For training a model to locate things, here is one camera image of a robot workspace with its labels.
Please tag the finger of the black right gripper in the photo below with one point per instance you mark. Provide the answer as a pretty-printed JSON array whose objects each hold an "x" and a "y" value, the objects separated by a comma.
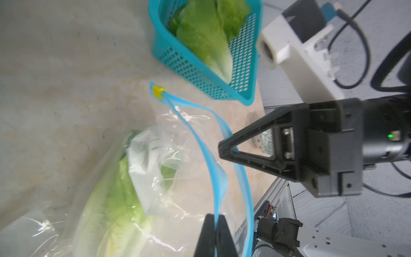
[{"x": 275, "y": 144}]

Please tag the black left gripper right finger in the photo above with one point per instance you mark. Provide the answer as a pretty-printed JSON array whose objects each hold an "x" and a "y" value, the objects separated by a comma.
[{"x": 225, "y": 246}]

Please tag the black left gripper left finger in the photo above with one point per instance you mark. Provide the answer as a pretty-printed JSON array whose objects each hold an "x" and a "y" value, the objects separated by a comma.
[{"x": 206, "y": 246}]

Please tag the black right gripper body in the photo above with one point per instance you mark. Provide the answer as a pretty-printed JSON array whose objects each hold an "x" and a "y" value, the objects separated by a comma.
[{"x": 346, "y": 137}]

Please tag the clear zipper bag blue seal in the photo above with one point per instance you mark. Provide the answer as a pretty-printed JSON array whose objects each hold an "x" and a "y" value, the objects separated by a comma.
[{"x": 200, "y": 187}]

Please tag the chinese cabbage dark green leafy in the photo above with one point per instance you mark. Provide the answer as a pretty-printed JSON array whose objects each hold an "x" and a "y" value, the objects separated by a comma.
[{"x": 119, "y": 214}]

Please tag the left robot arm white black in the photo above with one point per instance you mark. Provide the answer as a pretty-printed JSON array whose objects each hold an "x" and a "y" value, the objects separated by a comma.
[{"x": 289, "y": 238}]

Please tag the chinese cabbage front pale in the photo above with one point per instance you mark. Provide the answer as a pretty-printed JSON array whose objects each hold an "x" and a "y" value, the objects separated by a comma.
[{"x": 207, "y": 27}]

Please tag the teal plastic basket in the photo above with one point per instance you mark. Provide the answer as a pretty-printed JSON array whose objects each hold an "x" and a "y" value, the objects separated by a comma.
[{"x": 176, "y": 56}]

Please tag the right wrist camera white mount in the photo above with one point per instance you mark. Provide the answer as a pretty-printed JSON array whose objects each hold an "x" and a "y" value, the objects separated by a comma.
[{"x": 289, "y": 42}]

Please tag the aluminium rail frame front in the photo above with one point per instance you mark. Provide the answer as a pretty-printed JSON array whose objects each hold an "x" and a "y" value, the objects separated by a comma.
[{"x": 275, "y": 204}]

